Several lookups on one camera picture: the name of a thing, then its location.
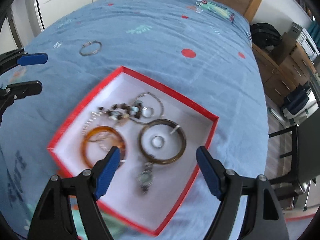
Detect blue patterned bed sheet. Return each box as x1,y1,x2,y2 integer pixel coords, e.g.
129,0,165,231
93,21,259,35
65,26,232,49
1,0,268,236

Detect red jewelry box tray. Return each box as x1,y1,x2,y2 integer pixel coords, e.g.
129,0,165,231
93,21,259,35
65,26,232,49
48,66,218,236

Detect silver wristwatch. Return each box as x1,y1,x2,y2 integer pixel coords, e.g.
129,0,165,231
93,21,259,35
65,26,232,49
137,161,153,193

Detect right teal curtain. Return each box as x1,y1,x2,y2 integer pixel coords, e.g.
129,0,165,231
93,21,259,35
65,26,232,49
307,21,320,48

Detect dark green chair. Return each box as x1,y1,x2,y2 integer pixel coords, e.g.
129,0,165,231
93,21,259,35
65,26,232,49
267,80,320,203

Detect dark brown bangle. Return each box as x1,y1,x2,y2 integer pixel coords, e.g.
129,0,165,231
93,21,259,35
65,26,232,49
138,119,187,165

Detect dark blue hanging bag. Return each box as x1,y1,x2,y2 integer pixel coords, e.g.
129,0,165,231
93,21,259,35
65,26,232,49
281,82,311,120

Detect dark beaded bracelet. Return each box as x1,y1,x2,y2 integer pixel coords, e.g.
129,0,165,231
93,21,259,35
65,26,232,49
98,99,143,121

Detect black backpack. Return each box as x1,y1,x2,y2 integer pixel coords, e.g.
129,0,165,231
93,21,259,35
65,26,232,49
250,23,282,52

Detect wooden drawer cabinet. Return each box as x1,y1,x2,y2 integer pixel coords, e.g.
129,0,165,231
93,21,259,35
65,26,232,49
252,33,316,107

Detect amber orange bangle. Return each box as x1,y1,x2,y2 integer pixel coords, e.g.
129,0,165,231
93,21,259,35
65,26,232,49
80,126,126,168

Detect silver bead necklace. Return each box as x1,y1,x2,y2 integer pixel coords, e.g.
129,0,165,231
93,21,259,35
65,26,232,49
81,91,165,153

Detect thin silver wire bangle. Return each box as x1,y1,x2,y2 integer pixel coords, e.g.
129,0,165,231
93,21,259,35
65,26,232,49
79,40,103,56

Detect white printer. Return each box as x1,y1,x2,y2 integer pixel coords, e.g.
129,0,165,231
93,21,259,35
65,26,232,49
288,22,319,62

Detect small silver ring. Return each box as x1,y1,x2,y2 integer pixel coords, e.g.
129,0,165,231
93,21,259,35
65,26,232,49
141,106,155,119

